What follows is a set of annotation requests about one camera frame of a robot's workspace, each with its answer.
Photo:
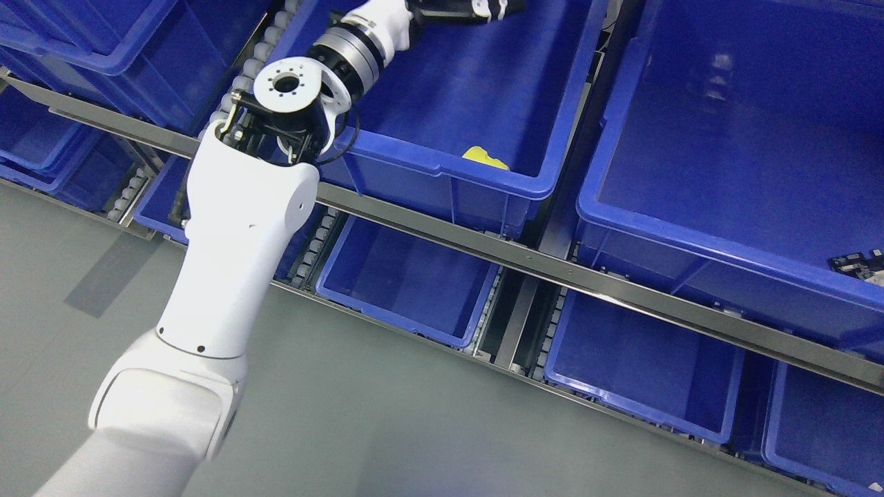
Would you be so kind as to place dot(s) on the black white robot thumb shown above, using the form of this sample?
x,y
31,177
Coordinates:
x,y
484,12

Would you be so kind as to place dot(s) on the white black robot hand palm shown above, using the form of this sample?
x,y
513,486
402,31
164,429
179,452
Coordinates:
x,y
398,24

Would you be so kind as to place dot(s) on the yellow foam block notched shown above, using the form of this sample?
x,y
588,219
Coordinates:
x,y
481,155

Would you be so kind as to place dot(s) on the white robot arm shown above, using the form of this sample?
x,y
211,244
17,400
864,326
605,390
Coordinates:
x,y
289,115

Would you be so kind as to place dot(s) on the steel shelf rack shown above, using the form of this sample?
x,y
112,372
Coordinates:
x,y
552,276

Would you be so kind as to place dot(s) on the blue plastic bin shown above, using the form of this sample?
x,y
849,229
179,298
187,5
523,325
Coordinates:
x,y
153,210
411,283
648,368
824,430
512,87
162,61
741,151
69,161

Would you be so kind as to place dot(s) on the circuit board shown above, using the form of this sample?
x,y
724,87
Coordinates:
x,y
860,266

